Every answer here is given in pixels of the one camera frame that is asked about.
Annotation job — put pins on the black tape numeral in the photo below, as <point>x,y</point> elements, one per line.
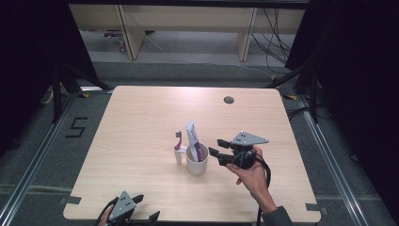
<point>76,127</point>

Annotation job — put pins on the black metal stand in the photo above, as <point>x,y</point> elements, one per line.
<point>58,94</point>
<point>313,94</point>

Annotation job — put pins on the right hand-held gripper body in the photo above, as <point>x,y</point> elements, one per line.
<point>244,153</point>

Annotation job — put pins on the person's left hand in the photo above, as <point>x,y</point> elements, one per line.
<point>105,218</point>

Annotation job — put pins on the small coloured floor clutter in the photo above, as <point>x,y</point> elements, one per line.
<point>114,37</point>

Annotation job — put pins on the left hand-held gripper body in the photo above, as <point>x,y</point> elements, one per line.
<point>123,207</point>

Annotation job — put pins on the black curtain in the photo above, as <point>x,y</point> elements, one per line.
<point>357,78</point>
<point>28,62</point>

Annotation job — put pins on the metal floor rail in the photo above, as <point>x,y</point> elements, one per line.
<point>31,160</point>
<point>332,163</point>

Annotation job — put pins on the yellow black tape piece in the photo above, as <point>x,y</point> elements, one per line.
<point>83,95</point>
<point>290,97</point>

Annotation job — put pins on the person's right hand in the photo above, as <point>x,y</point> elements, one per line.
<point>252,179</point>

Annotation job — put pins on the pink toothbrush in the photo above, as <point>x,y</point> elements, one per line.
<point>178,139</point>

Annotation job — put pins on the white purple toothpaste tube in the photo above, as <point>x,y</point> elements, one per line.
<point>194,138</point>

